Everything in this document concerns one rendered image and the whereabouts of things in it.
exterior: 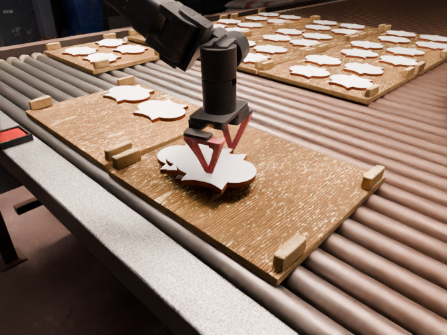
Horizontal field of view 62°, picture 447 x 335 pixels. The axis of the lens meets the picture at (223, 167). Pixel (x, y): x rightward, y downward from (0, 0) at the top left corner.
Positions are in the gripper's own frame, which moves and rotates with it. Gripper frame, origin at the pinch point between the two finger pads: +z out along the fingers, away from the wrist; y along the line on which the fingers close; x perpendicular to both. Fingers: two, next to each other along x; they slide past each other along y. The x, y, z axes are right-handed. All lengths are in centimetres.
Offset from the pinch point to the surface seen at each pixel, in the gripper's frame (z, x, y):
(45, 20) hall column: 41, 375, 286
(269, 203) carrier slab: 5.2, -10.7, -3.2
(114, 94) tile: 3, 47, 27
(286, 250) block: 2.6, -17.5, -16.0
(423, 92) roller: 8, -34, 75
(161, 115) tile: 3.7, 25.7, 18.9
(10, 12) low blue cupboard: 35, 441, 291
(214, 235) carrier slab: 5.1, -5.9, -14.7
